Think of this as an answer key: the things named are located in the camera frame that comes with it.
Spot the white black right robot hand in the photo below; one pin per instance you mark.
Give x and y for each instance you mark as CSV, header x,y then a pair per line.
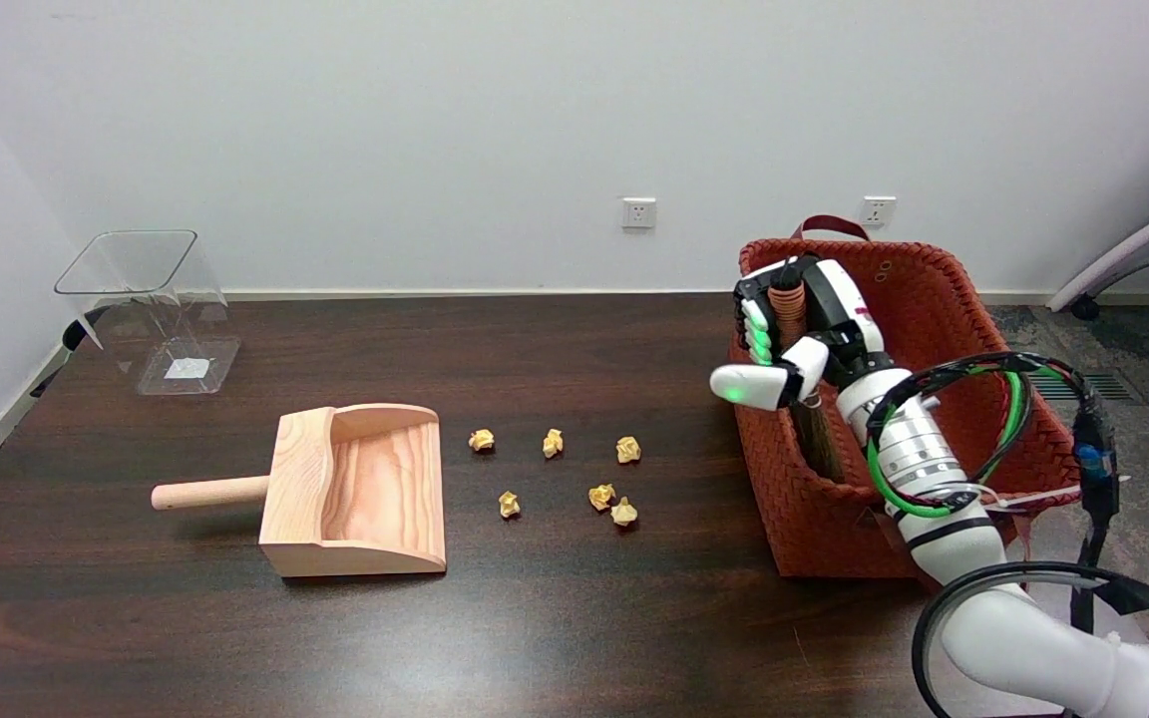
x,y
839,329

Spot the dark straw hand broom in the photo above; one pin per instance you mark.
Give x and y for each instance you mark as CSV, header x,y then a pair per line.
x,y
817,439

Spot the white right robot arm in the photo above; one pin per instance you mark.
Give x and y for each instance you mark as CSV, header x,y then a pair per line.
x,y
993,618

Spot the red woven basket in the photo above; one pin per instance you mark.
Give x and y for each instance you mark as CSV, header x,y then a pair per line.
x,y
934,309

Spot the crumpled yellow paper ball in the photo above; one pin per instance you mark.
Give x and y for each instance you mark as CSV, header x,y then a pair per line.
x,y
628,450
553,443
601,497
623,513
481,440
509,505

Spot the floor vent grille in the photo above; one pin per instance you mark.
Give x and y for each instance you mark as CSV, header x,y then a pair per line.
x,y
1118,387

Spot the white office chair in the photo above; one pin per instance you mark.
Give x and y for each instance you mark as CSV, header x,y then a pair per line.
x,y
1123,254

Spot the wooden dustpan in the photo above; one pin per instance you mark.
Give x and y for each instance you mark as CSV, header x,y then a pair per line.
x,y
355,494

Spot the clear plastic bin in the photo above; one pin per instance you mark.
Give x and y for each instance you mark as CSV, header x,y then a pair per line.
x,y
161,309

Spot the white wall socket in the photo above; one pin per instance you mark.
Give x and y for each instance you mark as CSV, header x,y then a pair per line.
x,y
878,210
638,212

